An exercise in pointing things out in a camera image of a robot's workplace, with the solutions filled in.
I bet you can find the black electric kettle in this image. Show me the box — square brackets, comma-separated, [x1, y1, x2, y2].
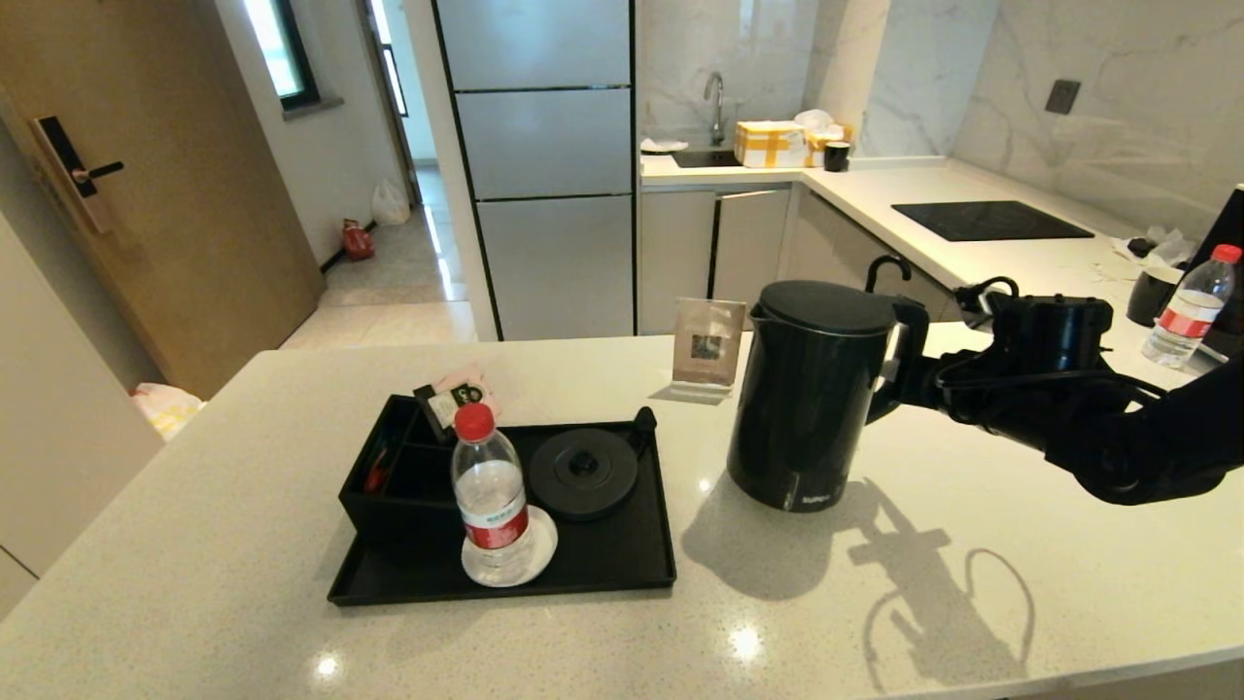
[727, 280, 930, 513]

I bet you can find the clear water bottle red cap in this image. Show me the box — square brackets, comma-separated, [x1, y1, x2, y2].
[451, 402, 532, 584]
[1144, 243, 1243, 369]

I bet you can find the black round kettle base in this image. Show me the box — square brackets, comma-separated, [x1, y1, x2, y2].
[529, 428, 639, 523]

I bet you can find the pink tea sachet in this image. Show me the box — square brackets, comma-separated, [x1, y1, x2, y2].
[432, 364, 503, 429]

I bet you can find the black hook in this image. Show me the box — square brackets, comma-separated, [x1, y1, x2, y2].
[865, 255, 913, 295]

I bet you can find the black induction cooktop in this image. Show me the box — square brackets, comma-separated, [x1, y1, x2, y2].
[891, 200, 1095, 242]

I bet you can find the white kitchen base cabinet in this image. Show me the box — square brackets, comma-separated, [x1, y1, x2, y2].
[639, 182, 983, 336]

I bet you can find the clear acrylic sign holder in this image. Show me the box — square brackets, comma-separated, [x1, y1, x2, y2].
[671, 297, 747, 403]

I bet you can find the crumpled white tissue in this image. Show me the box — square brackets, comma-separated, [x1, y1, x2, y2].
[1111, 226, 1194, 270]

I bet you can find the yellow white tissue box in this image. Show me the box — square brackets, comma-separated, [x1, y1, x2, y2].
[734, 121, 810, 169]

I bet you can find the chrome kitchen faucet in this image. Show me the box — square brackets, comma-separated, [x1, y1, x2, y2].
[703, 72, 727, 146]

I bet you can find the black rectangular serving tray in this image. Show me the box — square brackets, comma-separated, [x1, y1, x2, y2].
[327, 420, 678, 608]

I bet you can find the white round paper coaster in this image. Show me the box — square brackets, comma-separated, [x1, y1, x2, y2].
[461, 506, 559, 588]

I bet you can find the silver refrigerator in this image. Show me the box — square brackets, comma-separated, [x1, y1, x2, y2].
[432, 0, 639, 341]

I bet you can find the black compartment organizer box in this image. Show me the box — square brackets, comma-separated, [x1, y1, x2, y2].
[338, 394, 477, 563]

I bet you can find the black framed window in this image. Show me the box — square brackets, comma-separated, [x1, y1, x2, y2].
[243, 0, 322, 112]

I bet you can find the yellow white plastic bag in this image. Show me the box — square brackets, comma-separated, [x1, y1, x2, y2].
[132, 382, 207, 443]

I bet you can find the brown wooden door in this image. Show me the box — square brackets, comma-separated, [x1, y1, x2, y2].
[0, 0, 327, 400]

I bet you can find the beige cabinet panel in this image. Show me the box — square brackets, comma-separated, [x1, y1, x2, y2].
[0, 212, 164, 623]

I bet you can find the black gold door lock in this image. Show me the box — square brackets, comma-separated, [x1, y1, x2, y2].
[27, 116, 125, 234]

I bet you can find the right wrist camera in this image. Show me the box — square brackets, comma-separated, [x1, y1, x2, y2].
[954, 280, 1019, 327]

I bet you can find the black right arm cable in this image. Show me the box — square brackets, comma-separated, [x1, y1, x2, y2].
[935, 276, 1167, 402]

